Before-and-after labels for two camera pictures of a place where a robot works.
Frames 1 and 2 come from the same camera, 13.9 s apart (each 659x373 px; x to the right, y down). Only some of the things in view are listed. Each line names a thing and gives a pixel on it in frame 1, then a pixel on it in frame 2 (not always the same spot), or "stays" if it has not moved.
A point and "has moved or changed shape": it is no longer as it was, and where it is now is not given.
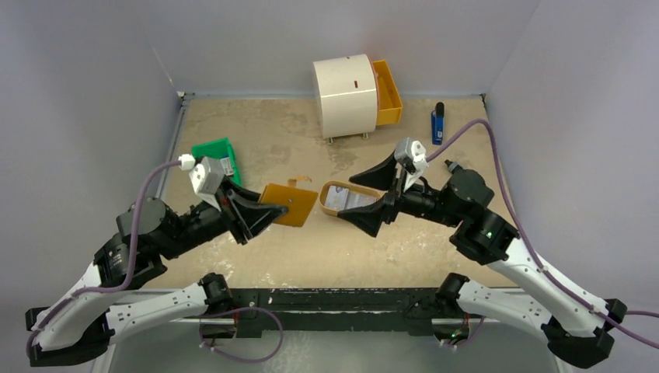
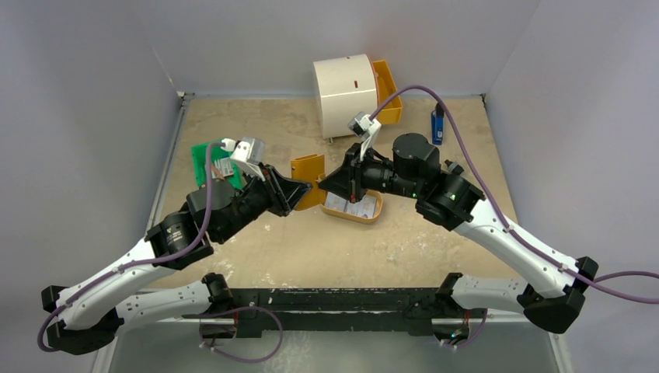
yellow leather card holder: [299, 201] has moved or changed shape
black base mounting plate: [334, 309] stays
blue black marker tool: [437, 119] stays
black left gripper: [243, 215] to [284, 193]
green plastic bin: [218, 149] stays
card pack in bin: [227, 166] stays
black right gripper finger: [379, 176] to [339, 181]
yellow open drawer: [389, 104] stays
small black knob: [451, 165] stays
